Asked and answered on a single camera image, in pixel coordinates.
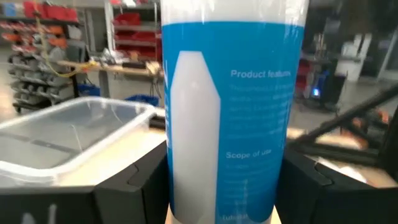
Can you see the dark equipment cart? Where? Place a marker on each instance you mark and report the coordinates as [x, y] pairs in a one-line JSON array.
[[323, 87]]

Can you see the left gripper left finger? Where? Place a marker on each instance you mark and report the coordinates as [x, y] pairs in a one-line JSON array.
[[93, 205]]

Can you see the blue silicone tube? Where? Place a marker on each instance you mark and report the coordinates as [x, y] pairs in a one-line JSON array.
[[248, 93]]

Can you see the large clear plastic bin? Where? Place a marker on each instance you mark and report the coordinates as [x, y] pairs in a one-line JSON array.
[[62, 130]]

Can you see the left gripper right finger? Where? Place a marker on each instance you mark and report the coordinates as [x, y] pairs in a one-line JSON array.
[[326, 205]]

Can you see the wooden workbench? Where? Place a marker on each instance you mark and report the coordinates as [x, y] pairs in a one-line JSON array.
[[124, 69]]

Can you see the red orange grey bin rack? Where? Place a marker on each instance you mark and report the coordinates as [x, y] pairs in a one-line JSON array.
[[40, 62]]

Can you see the blue floor bin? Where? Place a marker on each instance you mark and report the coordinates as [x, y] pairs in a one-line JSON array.
[[88, 90], [141, 100]]

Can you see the red bin shelving unit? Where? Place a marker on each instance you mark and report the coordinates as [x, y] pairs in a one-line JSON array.
[[136, 31]]

